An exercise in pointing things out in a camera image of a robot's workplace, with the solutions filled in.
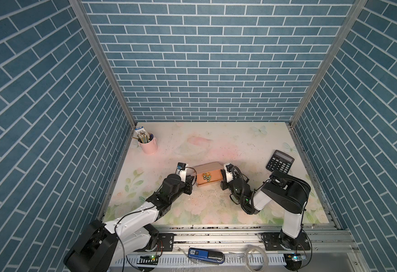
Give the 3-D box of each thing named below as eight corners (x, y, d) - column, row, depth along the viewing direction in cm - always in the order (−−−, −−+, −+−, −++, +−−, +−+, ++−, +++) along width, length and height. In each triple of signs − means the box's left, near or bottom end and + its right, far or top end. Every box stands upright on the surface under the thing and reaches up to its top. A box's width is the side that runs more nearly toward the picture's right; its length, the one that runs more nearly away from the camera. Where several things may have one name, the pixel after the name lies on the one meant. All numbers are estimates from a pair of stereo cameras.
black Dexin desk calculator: (264, 167, 101) (266, 164, 98) (274, 152, 108) (275, 149, 106) (284, 178, 96) (286, 176, 94) (292, 161, 103) (295, 159, 101)
